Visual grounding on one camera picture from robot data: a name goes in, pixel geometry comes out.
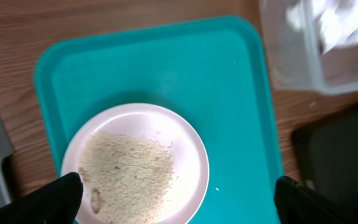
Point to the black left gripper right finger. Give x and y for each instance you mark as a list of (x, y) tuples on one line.
[(298, 204)]

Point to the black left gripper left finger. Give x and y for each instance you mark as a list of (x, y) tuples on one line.
[(56, 202)]

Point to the white plate with food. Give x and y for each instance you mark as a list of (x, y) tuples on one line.
[(139, 163)]

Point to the white napkin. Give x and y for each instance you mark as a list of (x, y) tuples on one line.
[(335, 22)]

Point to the black tray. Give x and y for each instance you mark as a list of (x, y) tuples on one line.
[(327, 153)]

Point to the teal plastic tray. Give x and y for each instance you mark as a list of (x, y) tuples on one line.
[(212, 72)]

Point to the clear plastic bin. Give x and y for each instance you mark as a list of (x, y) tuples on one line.
[(296, 60)]

